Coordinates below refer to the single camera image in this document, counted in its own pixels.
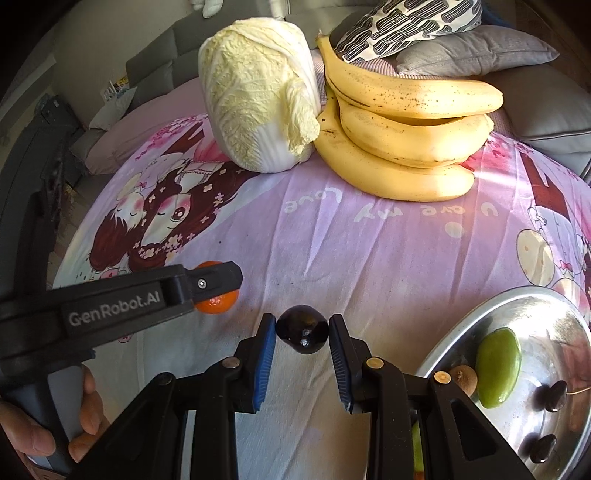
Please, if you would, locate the orange mandarin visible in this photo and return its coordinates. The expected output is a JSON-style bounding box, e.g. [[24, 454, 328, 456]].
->
[[193, 261, 239, 314]]

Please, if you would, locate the small green mango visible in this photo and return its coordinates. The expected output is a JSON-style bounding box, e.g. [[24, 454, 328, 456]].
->
[[412, 421, 425, 473]]

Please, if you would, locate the brown kiwi fruit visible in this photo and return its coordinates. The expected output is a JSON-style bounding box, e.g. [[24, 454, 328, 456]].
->
[[449, 365, 478, 397]]

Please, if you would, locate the large green mango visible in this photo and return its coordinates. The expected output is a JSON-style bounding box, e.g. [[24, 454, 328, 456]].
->
[[475, 327, 522, 409]]

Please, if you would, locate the dark cherry with stem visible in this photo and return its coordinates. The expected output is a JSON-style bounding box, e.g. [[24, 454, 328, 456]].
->
[[544, 380, 590, 413]]

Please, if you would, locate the person's left hand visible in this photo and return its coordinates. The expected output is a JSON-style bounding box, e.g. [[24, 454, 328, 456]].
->
[[0, 363, 112, 467]]

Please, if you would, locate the silver metal plate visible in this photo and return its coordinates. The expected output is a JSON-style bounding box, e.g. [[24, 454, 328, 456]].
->
[[417, 286, 590, 479]]

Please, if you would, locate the cartoon print bed sheet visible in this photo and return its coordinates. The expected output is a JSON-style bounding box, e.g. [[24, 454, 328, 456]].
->
[[54, 115, 590, 460]]

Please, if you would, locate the napa cabbage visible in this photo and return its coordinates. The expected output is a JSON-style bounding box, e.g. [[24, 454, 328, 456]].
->
[[198, 17, 321, 174]]

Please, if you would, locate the yellow banana bottom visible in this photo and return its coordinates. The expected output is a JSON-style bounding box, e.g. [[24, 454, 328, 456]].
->
[[315, 90, 475, 202]]

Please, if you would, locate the yellow banana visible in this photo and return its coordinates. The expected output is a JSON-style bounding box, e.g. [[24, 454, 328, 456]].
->
[[339, 100, 494, 169], [315, 90, 475, 202], [317, 35, 504, 119]]

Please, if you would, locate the grey white plush toy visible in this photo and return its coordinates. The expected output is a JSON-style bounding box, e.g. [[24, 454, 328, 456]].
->
[[189, 0, 223, 19]]

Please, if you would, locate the yellow banana middle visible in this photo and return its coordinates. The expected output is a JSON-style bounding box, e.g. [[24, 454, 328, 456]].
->
[[339, 100, 494, 169]]

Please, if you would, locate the yellow banana top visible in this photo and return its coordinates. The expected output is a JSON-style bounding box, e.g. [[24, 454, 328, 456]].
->
[[317, 35, 504, 119]]

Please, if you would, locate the black white patterned pillow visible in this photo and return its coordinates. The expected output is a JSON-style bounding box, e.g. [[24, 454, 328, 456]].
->
[[335, 0, 483, 63]]

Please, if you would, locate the grey pillow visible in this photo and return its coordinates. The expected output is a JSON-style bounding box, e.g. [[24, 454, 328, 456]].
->
[[394, 25, 560, 78]]

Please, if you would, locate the grey sofa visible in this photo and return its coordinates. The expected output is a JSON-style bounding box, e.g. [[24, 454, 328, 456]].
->
[[55, 1, 590, 176]]

